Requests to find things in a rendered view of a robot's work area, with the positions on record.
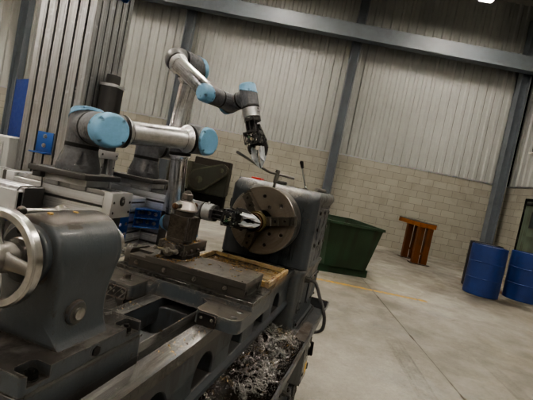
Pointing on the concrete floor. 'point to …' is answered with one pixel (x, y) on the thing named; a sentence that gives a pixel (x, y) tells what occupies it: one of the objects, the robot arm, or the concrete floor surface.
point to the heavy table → (416, 240)
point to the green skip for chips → (348, 246)
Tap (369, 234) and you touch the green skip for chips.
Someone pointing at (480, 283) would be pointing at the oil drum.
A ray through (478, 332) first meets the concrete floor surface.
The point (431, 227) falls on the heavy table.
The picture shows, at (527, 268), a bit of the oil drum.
